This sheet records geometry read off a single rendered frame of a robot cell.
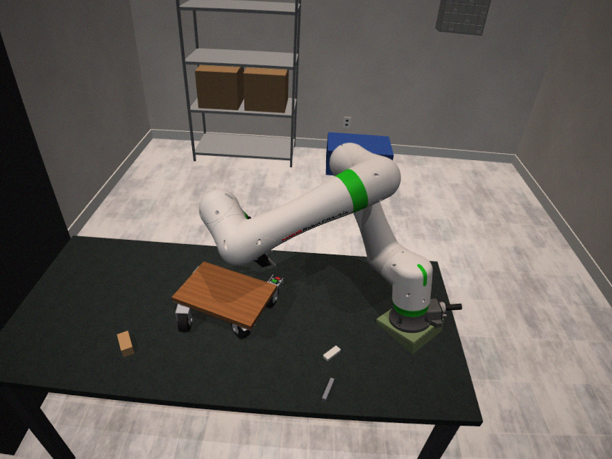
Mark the wooden dolly on casters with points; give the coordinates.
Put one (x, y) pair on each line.
(227, 295)

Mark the grey rectangular bar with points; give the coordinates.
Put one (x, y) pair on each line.
(327, 390)

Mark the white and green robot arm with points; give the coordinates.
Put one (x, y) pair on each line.
(241, 239)

